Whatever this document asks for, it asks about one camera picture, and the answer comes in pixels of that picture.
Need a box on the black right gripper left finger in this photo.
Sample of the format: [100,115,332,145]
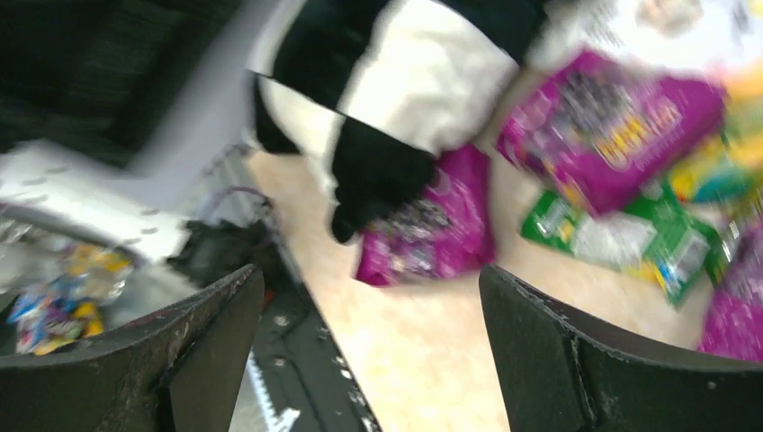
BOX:
[1,265,264,431]

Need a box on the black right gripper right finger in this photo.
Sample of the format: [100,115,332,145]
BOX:
[479,265,762,432]

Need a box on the purple candy bag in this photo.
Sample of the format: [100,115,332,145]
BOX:
[355,144,496,287]
[697,227,762,363]
[497,51,726,215]

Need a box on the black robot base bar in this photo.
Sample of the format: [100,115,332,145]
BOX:
[166,220,382,431]

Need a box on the colourful candy bag pile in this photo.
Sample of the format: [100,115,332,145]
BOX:
[6,241,135,356]

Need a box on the green yellow candy bag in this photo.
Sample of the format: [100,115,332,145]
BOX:
[667,64,762,203]

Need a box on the black white checkered pillow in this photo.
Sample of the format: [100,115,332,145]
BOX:
[248,0,546,243]

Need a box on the yellow white printed cloth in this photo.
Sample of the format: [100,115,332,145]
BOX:
[526,1,762,75]

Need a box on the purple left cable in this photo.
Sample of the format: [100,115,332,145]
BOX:
[199,185,275,225]

